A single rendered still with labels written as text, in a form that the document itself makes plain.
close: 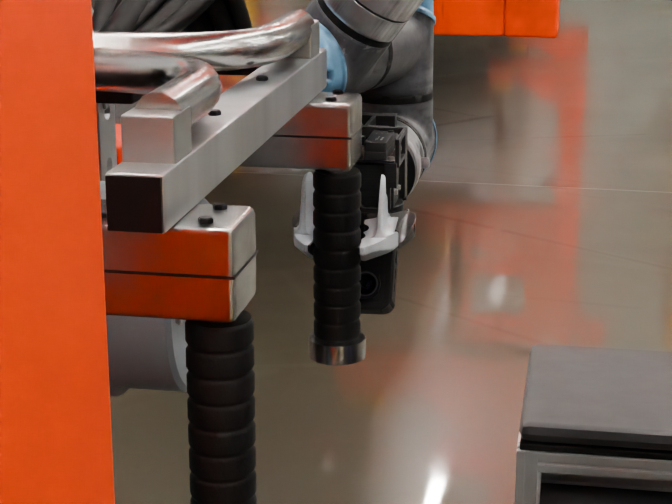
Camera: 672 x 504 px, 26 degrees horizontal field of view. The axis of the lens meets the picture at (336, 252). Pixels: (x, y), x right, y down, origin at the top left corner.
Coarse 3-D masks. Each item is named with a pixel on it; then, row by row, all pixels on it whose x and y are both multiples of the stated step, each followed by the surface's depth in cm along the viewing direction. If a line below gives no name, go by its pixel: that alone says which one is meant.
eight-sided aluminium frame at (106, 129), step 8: (96, 104) 116; (104, 104) 117; (112, 104) 120; (104, 112) 119; (112, 112) 120; (104, 120) 118; (112, 120) 120; (104, 128) 118; (112, 128) 120; (104, 136) 118; (112, 136) 120; (104, 144) 118; (112, 144) 120; (104, 152) 118; (112, 152) 120; (104, 160) 118; (112, 160) 120; (104, 168) 118; (104, 176) 119
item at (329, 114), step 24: (336, 96) 107; (360, 96) 108; (312, 120) 105; (336, 120) 104; (360, 120) 108; (264, 144) 106; (288, 144) 105; (312, 144) 105; (336, 144) 105; (360, 144) 109; (312, 168) 106; (336, 168) 105
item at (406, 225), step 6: (396, 216) 116; (402, 216) 116; (408, 216) 117; (414, 216) 117; (402, 222) 115; (408, 222) 116; (414, 222) 116; (396, 228) 113; (402, 228) 115; (408, 228) 115; (414, 228) 116; (402, 234) 114; (408, 234) 115; (414, 234) 116; (402, 240) 114; (408, 240) 115; (402, 246) 114
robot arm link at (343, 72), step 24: (312, 0) 121; (336, 0) 118; (360, 0) 117; (384, 0) 116; (408, 0) 117; (336, 24) 118; (360, 24) 118; (384, 24) 118; (336, 48) 118; (360, 48) 119; (384, 48) 121; (336, 72) 118; (360, 72) 121; (384, 72) 127
